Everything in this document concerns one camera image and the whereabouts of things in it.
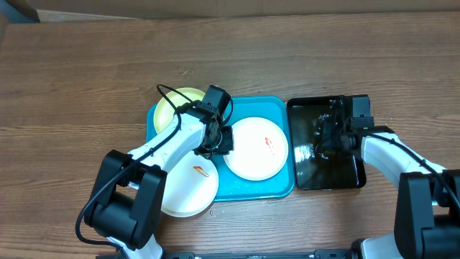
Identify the white front plate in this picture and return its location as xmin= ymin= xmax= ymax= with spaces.
xmin=161 ymin=151 xmax=219 ymax=217

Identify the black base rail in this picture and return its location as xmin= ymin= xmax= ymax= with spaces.
xmin=160 ymin=249 xmax=361 ymax=259

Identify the blue serving tray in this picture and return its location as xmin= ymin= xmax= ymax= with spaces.
xmin=144 ymin=95 xmax=296 ymax=202

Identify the black water tray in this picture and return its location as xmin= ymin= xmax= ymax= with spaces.
xmin=287 ymin=96 xmax=367 ymax=191

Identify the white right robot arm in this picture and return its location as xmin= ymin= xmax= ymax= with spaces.
xmin=317 ymin=95 xmax=459 ymax=259

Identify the white plate with sauce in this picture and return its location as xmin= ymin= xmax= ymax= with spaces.
xmin=224 ymin=117 xmax=288 ymax=181

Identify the yellow-green plate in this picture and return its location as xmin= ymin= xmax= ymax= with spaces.
xmin=153 ymin=88 xmax=205 ymax=133

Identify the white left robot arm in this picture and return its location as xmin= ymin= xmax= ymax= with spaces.
xmin=75 ymin=99 xmax=234 ymax=258

